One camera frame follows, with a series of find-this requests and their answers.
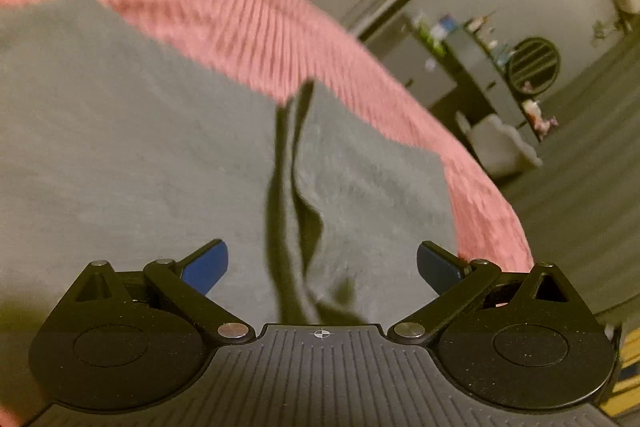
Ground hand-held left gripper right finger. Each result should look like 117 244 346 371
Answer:
388 241 586 346

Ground grey pants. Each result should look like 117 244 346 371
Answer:
0 0 462 327

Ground pink ribbed blanket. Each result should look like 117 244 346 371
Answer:
0 0 534 278

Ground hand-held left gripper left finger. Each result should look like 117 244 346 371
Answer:
64 239 257 345

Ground round black fan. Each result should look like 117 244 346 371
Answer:
507 37 562 96

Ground dark desk with clutter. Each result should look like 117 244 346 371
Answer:
407 9 546 142

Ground white bin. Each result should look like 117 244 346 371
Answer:
455 113 543 178

